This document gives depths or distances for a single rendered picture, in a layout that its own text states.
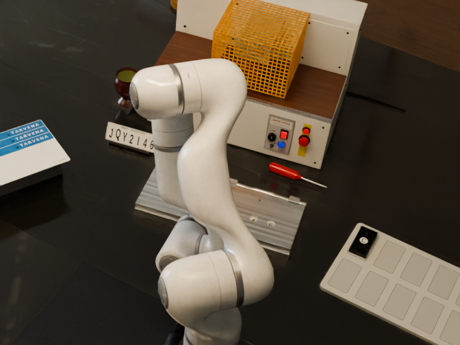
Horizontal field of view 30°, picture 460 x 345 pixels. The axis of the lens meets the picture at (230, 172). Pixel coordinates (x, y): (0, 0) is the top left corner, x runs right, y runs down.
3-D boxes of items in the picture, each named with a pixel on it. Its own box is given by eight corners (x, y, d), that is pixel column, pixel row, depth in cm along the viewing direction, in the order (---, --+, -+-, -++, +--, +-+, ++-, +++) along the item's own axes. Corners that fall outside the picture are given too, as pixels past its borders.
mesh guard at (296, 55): (208, 78, 248) (213, 31, 237) (229, 40, 262) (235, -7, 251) (284, 98, 245) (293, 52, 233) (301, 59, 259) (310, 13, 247)
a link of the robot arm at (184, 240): (209, 222, 198) (171, 218, 201) (192, 253, 187) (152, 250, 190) (212, 252, 202) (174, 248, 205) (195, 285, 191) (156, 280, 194)
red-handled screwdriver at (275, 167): (267, 172, 253) (268, 165, 251) (270, 166, 255) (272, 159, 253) (324, 194, 249) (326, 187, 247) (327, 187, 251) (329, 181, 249)
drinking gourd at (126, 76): (113, 111, 266) (113, 83, 258) (113, 93, 272) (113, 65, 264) (141, 111, 267) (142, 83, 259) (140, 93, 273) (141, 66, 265)
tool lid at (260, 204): (135, 207, 235) (135, 202, 234) (159, 162, 248) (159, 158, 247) (289, 253, 229) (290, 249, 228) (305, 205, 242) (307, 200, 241)
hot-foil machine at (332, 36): (145, 122, 263) (149, 20, 237) (188, 49, 292) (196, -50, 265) (385, 191, 253) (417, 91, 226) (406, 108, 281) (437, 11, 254)
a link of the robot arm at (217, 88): (192, 308, 177) (264, 291, 182) (209, 322, 166) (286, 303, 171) (154, 66, 171) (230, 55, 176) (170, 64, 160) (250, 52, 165)
